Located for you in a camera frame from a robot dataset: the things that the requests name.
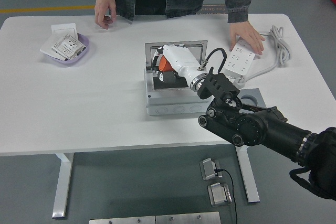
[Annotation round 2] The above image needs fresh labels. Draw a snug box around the long metal base plate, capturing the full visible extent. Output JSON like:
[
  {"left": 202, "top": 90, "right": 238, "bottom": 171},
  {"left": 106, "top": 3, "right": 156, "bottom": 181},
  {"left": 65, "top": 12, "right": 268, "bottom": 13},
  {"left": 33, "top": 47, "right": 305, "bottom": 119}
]
[{"left": 89, "top": 216, "right": 156, "bottom": 224}]

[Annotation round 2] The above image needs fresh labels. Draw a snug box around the printed white socket panel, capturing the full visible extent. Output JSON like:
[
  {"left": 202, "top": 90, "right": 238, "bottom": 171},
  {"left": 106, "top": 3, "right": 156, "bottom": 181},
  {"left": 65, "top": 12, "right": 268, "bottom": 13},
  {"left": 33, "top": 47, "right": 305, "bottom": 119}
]
[{"left": 51, "top": 34, "right": 87, "bottom": 61}]

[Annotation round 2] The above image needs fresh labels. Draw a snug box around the clear hinged box lid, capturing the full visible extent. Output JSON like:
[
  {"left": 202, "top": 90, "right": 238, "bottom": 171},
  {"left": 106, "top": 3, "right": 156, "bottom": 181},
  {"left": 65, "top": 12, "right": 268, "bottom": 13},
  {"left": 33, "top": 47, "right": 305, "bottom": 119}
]
[{"left": 144, "top": 40, "right": 208, "bottom": 69}]

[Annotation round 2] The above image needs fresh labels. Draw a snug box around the white power strip cord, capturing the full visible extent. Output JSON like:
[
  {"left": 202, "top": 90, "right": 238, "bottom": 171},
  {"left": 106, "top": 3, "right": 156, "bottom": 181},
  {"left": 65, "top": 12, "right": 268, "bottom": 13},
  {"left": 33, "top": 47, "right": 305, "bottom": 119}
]
[{"left": 236, "top": 25, "right": 291, "bottom": 90}]

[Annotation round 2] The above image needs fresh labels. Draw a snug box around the white power strip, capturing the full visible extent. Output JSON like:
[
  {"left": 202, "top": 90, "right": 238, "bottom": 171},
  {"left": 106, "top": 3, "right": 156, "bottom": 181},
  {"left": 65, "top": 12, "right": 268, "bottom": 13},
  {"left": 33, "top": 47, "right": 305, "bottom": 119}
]
[{"left": 223, "top": 39, "right": 257, "bottom": 88}]

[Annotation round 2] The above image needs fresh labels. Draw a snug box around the person's right hand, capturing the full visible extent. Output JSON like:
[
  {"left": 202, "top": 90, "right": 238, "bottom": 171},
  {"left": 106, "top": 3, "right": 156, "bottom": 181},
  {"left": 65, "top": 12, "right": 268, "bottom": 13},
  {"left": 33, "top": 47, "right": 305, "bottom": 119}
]
[{"left": 94, "top": 0, "right": 118, "bottom": 30}]

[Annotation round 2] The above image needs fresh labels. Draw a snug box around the white table leg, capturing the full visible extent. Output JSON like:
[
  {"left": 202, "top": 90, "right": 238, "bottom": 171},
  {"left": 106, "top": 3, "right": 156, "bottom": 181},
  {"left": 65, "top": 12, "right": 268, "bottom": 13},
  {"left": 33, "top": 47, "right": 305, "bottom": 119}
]
[
  {"left": 51, "top": 152, "right": 75, "bottom": 219},
  {"left": 235, "top": 144, "right": 260, "bottom": 204}
]

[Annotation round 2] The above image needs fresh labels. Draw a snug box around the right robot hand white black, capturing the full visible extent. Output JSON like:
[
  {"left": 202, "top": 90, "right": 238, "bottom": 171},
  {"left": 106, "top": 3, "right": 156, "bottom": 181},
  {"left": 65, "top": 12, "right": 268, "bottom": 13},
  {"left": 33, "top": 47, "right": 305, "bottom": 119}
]
[{"left": 151, "top": 45, "right": 208, "bottom": 88}]

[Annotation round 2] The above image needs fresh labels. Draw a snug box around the grey electrical enclosure box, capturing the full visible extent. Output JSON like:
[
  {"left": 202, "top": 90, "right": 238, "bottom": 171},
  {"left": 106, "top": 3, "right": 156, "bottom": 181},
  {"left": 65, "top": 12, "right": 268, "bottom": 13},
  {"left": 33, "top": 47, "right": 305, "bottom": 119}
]
[{"left": 143, "top": 66, "right": 215, "bottom": 116}]

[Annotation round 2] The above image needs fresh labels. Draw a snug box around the silver foot pedal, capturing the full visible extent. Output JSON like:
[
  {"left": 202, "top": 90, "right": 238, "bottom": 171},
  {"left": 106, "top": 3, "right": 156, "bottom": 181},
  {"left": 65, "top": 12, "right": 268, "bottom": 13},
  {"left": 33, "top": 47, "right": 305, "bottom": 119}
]
[
  {"left": 207, "top": 182, "right": 233, "bottom": 207},
  {"left": 199, "top": 157, "right": 224, "bottom": 181}
]

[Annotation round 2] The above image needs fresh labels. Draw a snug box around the white wall plate tilted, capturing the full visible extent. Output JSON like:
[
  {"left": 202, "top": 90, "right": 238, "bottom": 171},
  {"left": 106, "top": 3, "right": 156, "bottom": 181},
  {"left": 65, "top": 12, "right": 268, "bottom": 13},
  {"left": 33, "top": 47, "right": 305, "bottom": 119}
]
[{"left": 39, "top": 34, "right": 66, "bottom": 61}]

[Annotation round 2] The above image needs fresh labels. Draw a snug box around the plain white square wall plate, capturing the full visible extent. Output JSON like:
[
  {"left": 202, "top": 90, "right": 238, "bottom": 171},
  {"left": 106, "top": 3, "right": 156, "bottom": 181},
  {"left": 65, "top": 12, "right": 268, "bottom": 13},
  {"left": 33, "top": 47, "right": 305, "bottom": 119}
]
[{"left": 50, "top": 23, "right": 79, "bottom": 41}]

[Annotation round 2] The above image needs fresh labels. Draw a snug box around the black pedal cable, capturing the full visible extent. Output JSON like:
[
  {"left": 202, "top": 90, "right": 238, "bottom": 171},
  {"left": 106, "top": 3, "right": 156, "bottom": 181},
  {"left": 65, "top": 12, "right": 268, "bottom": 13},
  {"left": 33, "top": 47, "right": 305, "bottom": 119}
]
[{"left": 214, "top": 168, "right": 238, "bottom": 224}]

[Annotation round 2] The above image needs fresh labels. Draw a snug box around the person's left hand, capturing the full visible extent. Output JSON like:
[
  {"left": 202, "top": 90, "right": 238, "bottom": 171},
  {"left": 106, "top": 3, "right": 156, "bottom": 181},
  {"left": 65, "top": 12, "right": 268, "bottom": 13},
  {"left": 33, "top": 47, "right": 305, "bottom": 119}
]
[{"left": 229, "top": 22, "right": 266, "bottom": 56}]

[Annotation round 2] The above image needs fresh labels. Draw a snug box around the orange cylinder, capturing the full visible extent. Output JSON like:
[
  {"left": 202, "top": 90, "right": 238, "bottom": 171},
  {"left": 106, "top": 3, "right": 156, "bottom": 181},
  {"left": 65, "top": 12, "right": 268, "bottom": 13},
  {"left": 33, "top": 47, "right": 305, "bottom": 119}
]
[{"left": 158, "top": 55, "right": 174, "bottom": 72}]

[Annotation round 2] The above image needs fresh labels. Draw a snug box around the purple tray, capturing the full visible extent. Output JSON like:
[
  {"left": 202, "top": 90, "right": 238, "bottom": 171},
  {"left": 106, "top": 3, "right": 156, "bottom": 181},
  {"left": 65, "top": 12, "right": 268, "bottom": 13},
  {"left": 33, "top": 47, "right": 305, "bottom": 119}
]
[{"left": 43, "top": 33, "right": 91, "bottom": 67}]

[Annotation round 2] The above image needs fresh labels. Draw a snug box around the grey cube with round hole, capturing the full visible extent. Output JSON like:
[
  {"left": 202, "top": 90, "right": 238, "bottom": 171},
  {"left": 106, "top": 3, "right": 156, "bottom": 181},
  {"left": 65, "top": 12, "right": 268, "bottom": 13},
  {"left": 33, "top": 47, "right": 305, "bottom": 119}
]
[{"left": 238, "top": 88, "right": 267, "bottom": 109}]

